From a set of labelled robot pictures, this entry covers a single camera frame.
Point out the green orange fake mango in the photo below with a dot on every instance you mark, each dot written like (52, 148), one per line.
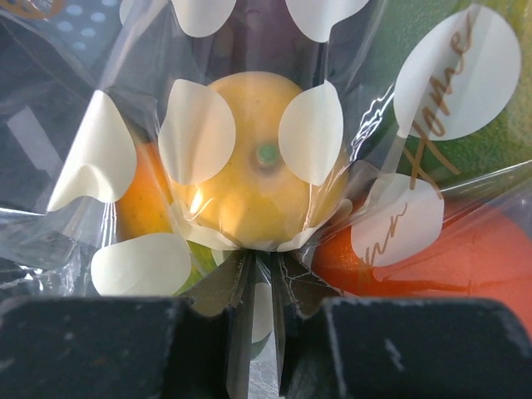
(458, 79)

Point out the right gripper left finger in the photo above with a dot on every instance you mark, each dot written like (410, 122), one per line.
(196, 345)

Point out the clear polka dot zip bag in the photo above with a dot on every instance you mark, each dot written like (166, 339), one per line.
(385, 143)

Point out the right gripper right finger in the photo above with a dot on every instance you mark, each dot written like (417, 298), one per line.
(330, 346)

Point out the light blue plastic basket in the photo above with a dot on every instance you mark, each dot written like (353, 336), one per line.
(87, 28)

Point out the orange fake orange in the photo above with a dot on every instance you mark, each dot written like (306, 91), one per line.
(480, 253)

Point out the yellow orange fake fruit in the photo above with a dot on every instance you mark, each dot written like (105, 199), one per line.
(254, 160)

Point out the dark purple fake fruit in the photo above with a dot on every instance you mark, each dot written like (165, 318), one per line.
(261, 36)

